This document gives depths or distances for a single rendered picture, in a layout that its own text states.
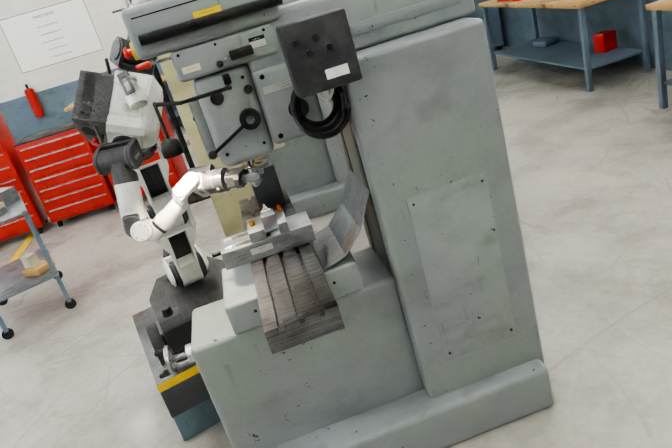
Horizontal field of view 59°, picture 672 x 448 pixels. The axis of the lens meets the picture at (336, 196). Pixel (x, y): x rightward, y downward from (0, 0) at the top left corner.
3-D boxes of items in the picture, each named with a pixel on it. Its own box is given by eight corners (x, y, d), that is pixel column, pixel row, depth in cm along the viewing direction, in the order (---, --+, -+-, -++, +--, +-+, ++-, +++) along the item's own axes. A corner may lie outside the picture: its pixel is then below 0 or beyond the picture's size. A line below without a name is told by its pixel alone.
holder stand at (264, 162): (260, 211, 267) (246, 170, 260) (255, 197, 287) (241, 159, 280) (286, 202, 269) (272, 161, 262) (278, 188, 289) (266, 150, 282)
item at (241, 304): (234, 336, 214) (223, 309, 210) (230, 292, 247) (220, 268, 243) (364, 289, 220) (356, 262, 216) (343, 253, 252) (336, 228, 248)
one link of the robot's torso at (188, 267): (168, 279, 300) (138, 205, 271) (206, 262, 307) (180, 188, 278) (178, 298, 289) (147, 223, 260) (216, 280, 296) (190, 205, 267)
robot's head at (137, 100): (131, 114, 219) (129, 104, 211) (120, 90, 221) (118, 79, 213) (148, 108, 222) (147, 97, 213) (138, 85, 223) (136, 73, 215)
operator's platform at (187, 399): (158, 373, 342) (131, 315, 327) (265, 319, 364) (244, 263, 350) (188, 454, 273) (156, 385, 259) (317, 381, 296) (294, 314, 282)
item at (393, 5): (254, 83, 195) (234, 22, 188) (249, 75, 216) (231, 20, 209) (478, 13, 203) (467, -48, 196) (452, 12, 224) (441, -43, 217)
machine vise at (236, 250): (226, 270, 220) (216, 244, 216) (226, 254, 234) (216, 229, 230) (316, 240, 223) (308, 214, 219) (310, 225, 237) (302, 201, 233)
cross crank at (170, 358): (164, 384, 227) (152, 360, 223) (165, 367, 238) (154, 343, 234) (204, 370, 229) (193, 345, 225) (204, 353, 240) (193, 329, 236)
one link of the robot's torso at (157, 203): (153, 233, 278) (112, 139, 265) (188, 218, 284) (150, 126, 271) (158, 239, 265) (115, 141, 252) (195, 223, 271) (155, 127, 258)
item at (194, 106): (209, 160, 209) (187, 103, 201) (208, 157, 212) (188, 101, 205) (220, 157, 209) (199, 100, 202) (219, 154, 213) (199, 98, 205)
